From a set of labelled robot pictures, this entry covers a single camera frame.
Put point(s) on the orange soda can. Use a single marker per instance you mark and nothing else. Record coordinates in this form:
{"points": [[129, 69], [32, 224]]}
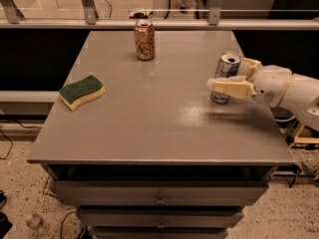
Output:
{"points": [[144, 35]]}

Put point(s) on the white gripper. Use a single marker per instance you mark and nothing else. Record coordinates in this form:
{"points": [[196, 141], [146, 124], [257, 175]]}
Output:
{"points": [[270, 85]]}

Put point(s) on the green yellow sponge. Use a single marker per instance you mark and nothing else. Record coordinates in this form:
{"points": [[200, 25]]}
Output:
{"points": [[81, 92]]}

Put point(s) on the metal railing frame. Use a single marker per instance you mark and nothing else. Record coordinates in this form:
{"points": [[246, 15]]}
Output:
{"points": [[283, 15]]}

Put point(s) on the grey drawer cabinet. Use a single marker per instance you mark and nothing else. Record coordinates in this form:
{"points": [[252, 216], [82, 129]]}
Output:
{"points": [[154, 157]]}

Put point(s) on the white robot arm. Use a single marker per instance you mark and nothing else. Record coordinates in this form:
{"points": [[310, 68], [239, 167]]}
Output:
{"points": [[301, 98]]}

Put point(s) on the clear plastic water bottle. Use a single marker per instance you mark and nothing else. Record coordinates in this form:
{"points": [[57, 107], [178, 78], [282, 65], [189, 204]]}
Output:
{"points": [[37, 223]]}

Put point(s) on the silver blue redbull can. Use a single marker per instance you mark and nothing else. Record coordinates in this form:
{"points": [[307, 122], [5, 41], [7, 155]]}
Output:
{"points": [[227, 66]]}

